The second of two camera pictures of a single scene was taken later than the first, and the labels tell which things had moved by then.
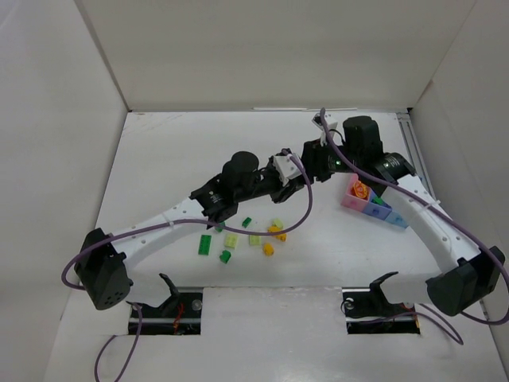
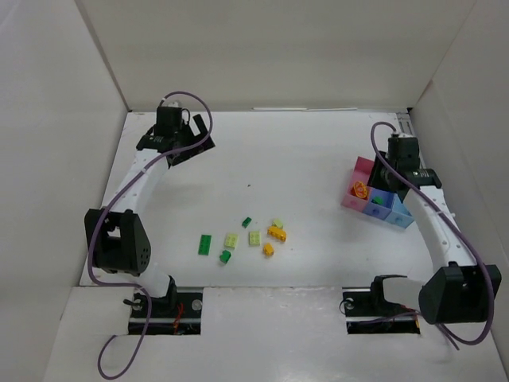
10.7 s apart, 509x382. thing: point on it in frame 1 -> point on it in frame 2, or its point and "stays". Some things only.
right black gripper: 312,160 -> 382,175
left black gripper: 283,190 -> 191,146
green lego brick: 225,256 stays
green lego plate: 204,244 stays
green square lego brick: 378,200 stays
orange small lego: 269,249 stays
